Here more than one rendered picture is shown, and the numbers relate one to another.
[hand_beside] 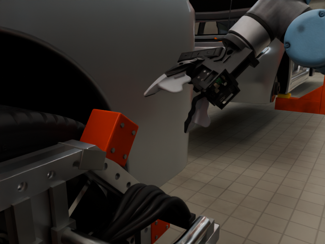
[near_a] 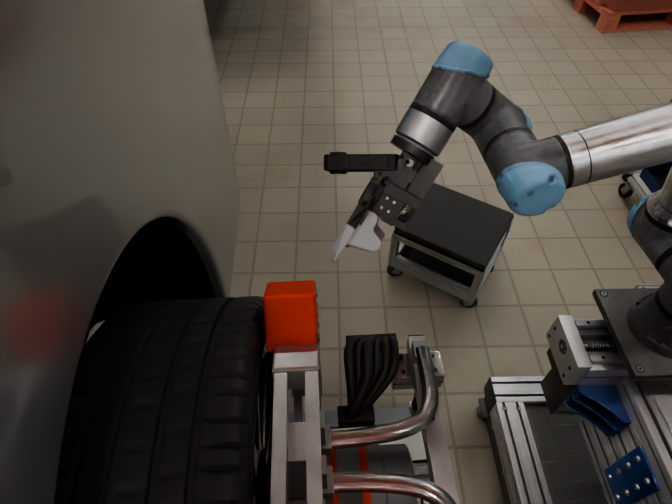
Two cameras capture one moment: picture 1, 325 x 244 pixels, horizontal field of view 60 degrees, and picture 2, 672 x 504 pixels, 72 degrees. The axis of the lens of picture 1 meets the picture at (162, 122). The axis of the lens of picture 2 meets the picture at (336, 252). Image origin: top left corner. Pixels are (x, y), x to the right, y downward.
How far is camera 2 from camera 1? 54 cm
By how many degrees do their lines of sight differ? 46
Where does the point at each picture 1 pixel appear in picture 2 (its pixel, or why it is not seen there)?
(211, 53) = (383, 164)
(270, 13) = (457, 111)
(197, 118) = not seen: hidden behind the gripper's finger
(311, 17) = (541, 184)
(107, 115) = (296, 302)
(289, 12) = (477, 105)
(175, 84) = (368, 235)
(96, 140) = (295, 334)
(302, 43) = (528, 203)
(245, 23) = (430, 129)
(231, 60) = (418, 179)
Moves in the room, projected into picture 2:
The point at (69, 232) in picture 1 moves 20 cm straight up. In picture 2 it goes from (338, 439) to (338, 377)
